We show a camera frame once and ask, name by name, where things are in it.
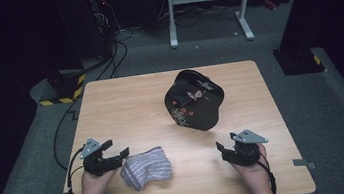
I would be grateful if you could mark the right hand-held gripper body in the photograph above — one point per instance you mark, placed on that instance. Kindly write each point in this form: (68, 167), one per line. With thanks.
(246, 151)

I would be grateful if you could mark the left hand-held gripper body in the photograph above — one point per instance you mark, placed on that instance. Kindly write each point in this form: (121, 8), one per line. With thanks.
(96, 164)

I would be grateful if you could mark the grey striped cloth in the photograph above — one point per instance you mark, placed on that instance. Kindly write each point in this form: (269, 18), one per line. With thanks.
(146, 169)

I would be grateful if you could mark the black floral lacquer plate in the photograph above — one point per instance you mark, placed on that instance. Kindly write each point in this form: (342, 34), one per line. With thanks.
(194, 102)

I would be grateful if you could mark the person's left hand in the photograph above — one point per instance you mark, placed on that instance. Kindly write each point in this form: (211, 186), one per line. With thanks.
(93, 188)

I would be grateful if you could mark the person's right hand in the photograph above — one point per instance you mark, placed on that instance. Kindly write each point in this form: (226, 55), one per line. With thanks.
(257, 174)

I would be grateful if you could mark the black stand base yellow stripes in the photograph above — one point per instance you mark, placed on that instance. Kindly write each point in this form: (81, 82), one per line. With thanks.
(64, 87)

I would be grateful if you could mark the black stand base yellow mark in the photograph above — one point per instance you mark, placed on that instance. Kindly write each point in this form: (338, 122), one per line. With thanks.
(299, 61)

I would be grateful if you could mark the small red item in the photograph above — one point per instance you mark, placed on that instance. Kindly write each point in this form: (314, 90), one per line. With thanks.
(270, 4)

